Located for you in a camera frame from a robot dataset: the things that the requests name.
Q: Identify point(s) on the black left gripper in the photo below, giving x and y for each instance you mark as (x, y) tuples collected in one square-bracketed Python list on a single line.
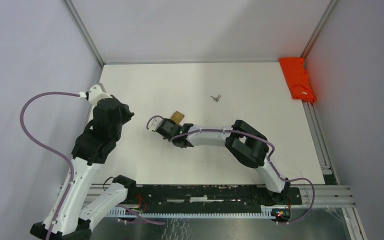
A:
[(128, 115)]

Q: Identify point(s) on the large brass padlock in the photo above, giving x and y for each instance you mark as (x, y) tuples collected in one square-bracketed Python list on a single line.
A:
[(177, 117)]

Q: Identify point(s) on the silver key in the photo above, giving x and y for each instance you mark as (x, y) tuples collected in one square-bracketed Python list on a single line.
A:
[(216, 98)]

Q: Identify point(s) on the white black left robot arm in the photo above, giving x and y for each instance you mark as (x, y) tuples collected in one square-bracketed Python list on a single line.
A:
[(68, 219)]

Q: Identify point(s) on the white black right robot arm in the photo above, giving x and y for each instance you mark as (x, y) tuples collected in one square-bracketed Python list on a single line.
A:
[(250, 147)]

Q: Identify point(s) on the orange folded cloth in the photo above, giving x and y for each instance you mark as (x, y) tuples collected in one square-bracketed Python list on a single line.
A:
[(297, 79)]

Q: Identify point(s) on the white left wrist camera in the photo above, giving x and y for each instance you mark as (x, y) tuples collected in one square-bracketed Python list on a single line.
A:
[(96, 93)]

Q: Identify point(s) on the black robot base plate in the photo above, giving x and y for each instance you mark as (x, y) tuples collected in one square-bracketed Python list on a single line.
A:
[(206, 199)]

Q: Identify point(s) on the left aluminium frame rail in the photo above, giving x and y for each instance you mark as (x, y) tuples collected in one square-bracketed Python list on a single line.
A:
[(84, 32)]

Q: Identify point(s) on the aluminium corner frame rail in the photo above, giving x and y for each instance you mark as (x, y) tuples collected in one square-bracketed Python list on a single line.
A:
[(319, 28)]

